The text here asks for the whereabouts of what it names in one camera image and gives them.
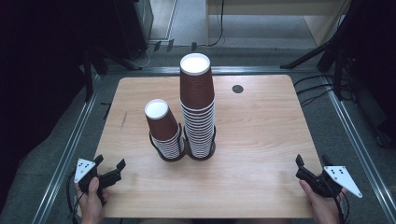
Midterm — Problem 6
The black tripod stand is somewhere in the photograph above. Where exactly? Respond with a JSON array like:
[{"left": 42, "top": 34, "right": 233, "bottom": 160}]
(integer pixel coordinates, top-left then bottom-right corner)
[{"left": 279, "top": 0, "right": 359, "bottom": 101}]

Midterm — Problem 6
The black cabinet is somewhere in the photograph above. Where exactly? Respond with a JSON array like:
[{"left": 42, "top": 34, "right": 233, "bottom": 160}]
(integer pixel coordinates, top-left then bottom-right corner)
[{"left": 113, "top": 0, "right": 155, "bottom": 61}]

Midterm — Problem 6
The black metal stand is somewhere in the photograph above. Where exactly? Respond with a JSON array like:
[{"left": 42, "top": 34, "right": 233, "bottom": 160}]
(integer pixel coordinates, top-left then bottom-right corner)
[{"left": 81, "top": 46, "right": 109, "bottom": 102}]

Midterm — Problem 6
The white cable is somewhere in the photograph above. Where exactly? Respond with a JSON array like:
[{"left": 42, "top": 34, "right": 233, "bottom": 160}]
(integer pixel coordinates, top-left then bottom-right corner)
[{"left": 135, "top": 43, "right": 157, "bottom": 69}]

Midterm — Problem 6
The black floor cable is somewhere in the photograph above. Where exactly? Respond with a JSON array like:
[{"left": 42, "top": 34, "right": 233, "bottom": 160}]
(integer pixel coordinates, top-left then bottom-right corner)
[
  {"left": 293, "top": 73, "right": 336, "bottom": 88},
  {"left": 295, "top": 83, "right": 334, "bottom": 96},
  {"left": 300, "top": 90, "right": 332, "bottom": 107}
]

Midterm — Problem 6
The light wooden furniture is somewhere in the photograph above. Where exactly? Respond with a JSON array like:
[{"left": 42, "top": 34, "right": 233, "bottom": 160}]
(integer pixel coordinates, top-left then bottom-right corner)
[{"left": 205, "top": 0, "right": 353, "bottom": 49}]

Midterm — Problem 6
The black wire cup holder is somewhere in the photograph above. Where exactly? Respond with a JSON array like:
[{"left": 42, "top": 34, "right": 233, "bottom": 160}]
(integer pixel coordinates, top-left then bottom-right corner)
[{"left": 148, "top": 121, "right": 218, "bottom": 163}]

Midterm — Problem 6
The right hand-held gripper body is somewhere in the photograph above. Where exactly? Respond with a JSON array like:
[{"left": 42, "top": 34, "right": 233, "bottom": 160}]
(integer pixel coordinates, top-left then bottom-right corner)
[{"left": 295, "top": 165, "right": 364, "bottom": 199}]

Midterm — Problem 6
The short stack of brown cups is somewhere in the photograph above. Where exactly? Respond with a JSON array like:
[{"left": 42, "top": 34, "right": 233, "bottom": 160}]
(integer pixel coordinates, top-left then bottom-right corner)
[{"left": 144, "top": 98, "right": 186, "bottom": 161}]

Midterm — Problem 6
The left hand-held gripper cable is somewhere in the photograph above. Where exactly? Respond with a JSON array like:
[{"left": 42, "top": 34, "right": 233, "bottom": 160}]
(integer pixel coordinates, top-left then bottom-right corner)
[{"left": 65, "top": 169, "right": 83, "bottom": 224}]

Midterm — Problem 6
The person's left hand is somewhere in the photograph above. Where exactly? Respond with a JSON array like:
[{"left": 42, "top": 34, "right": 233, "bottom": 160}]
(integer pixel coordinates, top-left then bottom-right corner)
[{"left": 75, "top": 176, "right": 111, "bottom": 224}]

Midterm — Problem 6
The metal floor rail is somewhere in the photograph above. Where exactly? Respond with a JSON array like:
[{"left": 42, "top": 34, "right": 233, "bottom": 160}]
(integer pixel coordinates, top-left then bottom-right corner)
[
  {"left": 31, "top": 74, "right": 103, "bottom": 224},
  {"left": 322, "top": 76, "right": 396, "bottom": 224}
]

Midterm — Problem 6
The person's right hand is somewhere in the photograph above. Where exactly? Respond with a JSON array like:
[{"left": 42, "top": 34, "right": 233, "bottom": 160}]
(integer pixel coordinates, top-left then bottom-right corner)
[{"left": 298, "top": 179, "right": 348, "bottom": 224}]

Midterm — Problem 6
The tall stack of brown cups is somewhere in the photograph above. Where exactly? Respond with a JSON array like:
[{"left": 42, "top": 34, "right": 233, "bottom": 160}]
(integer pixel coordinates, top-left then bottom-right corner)
[{"left": 180, "top": 98, "right": 217, "bottom": 159}]

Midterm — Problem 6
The right hand-held gripper cable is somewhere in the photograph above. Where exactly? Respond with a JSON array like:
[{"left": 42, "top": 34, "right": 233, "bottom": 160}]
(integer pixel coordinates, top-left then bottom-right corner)
[{"left": 329, "top": 183, "right": 350, "bottom": 224}]

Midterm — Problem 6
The black hanging cable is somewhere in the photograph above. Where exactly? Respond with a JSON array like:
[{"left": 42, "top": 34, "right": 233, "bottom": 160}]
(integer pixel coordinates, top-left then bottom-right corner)
[{"left": 206, "top": 0, "right": 226, "bottom": 48}]

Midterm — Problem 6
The hand-held gripper cable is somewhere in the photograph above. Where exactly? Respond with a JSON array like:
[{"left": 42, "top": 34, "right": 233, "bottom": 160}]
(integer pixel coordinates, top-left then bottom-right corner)
[
  {"left": 329, "top": 183, "right": 350, "bottom": 224},
  {"left": 65, "top": 169, "right": 83, "bottom": 224}
]

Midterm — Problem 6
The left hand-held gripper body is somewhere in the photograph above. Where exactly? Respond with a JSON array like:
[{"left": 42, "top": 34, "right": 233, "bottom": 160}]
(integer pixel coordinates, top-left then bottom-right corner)
[{"left": 74, "top": 158, "right": 122, "bottom": 205}]

